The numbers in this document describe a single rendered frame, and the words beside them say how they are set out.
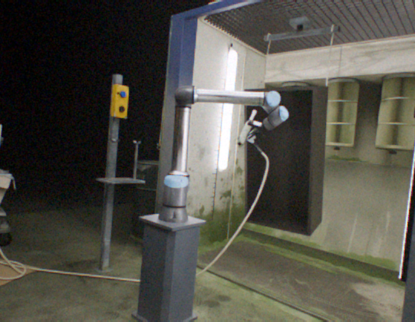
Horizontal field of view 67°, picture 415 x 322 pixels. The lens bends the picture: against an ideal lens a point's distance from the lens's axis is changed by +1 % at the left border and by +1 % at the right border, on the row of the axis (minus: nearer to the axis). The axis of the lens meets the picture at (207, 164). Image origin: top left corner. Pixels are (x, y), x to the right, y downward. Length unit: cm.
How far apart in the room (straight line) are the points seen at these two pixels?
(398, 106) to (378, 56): 53
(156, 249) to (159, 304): 32
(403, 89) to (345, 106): 54
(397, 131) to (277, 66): 151
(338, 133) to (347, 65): 70
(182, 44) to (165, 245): 180
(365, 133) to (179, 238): 269
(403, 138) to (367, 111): 66
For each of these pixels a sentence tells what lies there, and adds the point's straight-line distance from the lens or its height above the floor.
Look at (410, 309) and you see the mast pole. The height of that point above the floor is 50.
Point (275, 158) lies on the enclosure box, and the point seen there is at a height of 107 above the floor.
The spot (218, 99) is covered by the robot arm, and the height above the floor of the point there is 142.
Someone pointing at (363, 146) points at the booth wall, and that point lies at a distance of 395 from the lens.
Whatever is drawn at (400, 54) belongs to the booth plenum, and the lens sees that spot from 361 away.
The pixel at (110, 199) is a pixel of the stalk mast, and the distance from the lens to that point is 274.
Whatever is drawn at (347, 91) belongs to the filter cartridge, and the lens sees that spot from 371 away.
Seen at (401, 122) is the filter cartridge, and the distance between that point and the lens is 352.
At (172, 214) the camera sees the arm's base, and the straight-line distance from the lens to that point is 193.
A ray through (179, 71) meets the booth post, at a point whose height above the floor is 176.
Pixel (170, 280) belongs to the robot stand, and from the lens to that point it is 196.
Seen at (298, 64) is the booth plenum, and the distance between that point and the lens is 390.
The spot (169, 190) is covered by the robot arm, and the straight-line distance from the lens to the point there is 193.
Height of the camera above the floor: 111
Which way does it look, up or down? 3 degrees down
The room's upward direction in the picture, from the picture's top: 5 degrees clockwise
